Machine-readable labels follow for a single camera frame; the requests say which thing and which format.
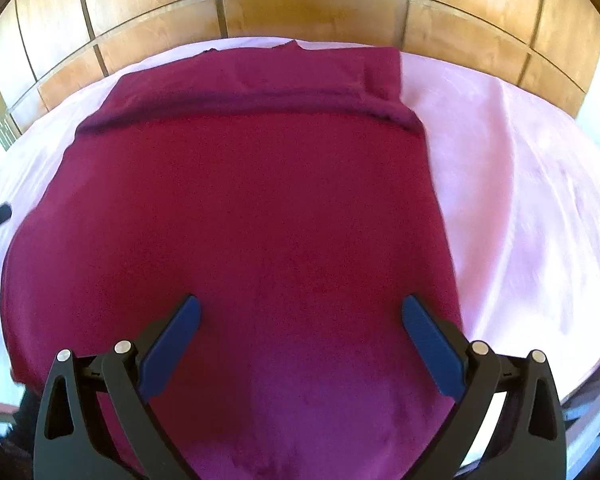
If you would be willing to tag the pink bed sheet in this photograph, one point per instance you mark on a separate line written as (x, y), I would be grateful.
(520, 230)

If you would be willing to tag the wooden wardrobe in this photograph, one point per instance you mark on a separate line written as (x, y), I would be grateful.
(300, 5)

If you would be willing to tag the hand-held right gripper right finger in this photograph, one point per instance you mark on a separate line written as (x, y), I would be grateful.
(432, 347)

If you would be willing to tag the dark red cloth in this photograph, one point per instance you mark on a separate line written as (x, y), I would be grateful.
(240, 240)

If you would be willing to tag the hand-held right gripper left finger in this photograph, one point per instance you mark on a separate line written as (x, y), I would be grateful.
(170, 345)

